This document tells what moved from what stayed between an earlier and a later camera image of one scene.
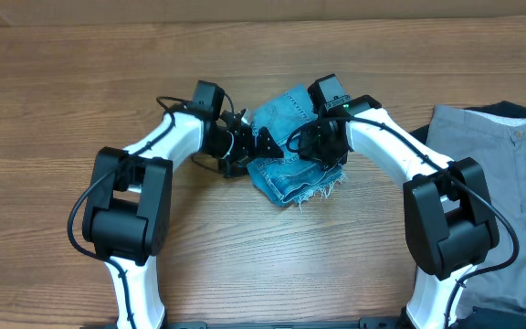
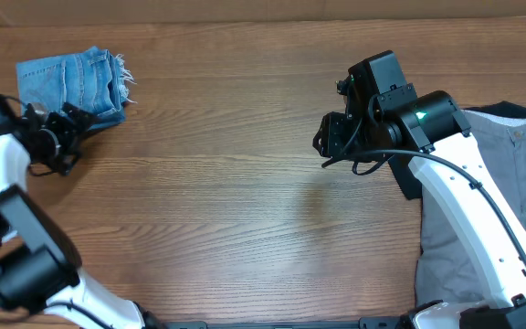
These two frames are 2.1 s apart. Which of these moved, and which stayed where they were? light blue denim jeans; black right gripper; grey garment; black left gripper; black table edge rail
Moved: light blue denim jeans; black left gripper; black right gripper
Stayed: black table edge rail; grey garment
